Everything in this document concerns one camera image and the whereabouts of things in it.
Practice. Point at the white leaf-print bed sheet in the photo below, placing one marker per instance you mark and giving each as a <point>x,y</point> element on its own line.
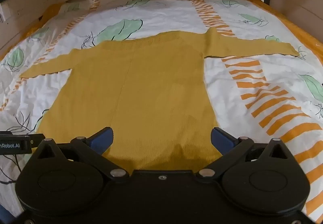
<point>252,93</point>

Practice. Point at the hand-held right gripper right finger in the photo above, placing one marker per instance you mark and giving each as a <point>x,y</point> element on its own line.
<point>221,140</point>

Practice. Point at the mustard yellow knit sweater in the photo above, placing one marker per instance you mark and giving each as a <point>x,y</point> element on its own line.
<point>151,93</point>

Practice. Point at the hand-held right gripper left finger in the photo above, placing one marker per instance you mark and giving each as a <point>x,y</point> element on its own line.
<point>102,141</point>

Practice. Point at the orange mattress cover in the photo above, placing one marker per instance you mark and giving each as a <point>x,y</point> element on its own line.
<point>297,25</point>

